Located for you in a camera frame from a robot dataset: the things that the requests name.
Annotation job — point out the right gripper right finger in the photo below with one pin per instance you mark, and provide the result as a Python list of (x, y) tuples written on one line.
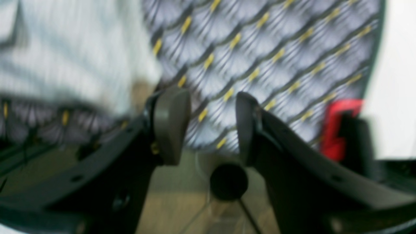
[(309, 193)]

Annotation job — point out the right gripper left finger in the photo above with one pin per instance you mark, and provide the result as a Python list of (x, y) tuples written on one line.
[(67, 179)]

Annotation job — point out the light grey T-shirt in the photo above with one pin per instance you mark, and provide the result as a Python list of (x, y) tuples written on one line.
[(95, 53)]

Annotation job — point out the red black table clamp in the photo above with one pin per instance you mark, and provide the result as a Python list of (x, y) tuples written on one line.
[(347, 139)]

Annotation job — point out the fan-patterned table cloth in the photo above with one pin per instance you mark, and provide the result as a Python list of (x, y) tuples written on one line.
[(294, 56)]

